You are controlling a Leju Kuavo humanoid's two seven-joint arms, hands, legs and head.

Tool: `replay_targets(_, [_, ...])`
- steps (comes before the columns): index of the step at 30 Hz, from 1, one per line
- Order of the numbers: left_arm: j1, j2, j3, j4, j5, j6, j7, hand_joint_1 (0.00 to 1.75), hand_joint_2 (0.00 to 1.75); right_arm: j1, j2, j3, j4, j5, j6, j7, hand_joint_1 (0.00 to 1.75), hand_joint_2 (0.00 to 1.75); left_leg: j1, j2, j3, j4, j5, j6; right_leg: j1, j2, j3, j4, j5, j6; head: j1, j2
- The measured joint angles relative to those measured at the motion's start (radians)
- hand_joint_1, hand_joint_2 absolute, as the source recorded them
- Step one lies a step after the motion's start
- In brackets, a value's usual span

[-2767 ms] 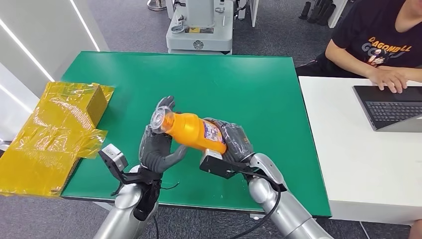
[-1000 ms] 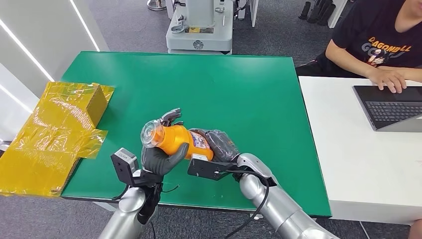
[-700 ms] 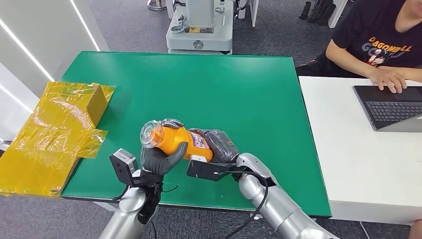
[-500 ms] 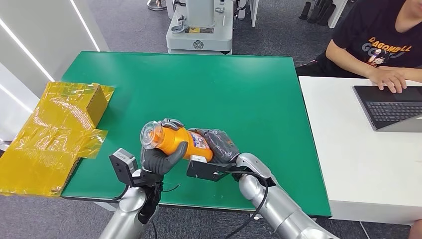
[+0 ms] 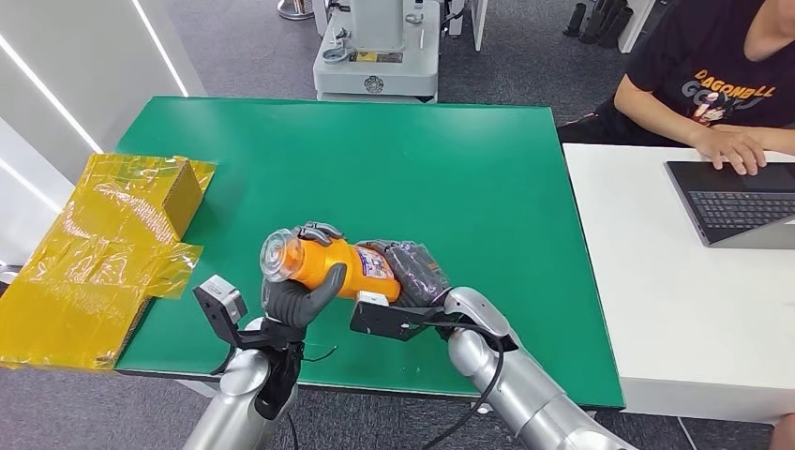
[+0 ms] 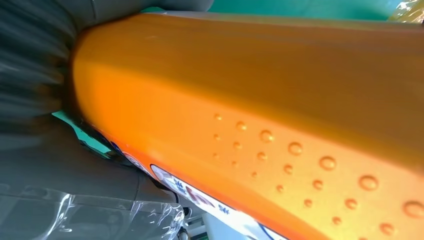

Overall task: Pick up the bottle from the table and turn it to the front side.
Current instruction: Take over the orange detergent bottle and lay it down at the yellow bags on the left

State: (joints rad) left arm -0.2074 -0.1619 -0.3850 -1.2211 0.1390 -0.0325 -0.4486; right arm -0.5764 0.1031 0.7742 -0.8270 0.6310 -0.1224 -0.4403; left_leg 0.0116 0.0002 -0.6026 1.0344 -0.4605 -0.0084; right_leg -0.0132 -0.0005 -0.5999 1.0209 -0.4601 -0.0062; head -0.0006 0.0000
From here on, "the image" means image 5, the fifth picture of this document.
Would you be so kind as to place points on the green table mat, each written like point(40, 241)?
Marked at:
point(348, 168)

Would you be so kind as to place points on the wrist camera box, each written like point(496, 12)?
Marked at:
point(385, 320)
point(220, 301)

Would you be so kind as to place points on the white desk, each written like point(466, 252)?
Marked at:
point(671, 279)

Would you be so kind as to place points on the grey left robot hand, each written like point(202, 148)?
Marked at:
point(295, 304)

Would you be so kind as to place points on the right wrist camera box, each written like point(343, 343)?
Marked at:
point(385, 320)

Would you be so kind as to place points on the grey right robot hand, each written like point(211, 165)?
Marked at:
point(416, 270)

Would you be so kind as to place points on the person's left forearm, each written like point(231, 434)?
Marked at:
point(764, 135)

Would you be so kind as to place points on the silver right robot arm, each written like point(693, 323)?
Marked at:
point(528, 385)

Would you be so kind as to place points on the chrome round stand base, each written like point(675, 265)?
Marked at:
point(295, 9)

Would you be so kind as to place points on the black chair base legs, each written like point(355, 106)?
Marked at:
point(599, 22)

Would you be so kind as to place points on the yellow film-wrapped cardboard box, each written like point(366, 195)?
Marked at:
point(81, 273)

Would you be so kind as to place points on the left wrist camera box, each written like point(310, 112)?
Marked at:
point(220, 301)

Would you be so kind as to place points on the orange plastic bottle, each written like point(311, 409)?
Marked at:
point(329, 261)

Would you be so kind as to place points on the grey robot base machine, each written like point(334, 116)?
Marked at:
point(379, 68)

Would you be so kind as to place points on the white table foot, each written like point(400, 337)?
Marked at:
point(199, 388)

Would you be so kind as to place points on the person's right hand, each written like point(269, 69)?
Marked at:
point(733, 149)

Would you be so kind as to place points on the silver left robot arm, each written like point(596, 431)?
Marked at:
point(236, 404)

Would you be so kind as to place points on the dark grey laptop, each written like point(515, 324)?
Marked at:
point(727, 205)

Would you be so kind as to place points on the person's right forearm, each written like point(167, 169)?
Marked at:
point(655, 112)

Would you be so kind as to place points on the white upright panel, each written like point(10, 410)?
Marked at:
point(478, 25)

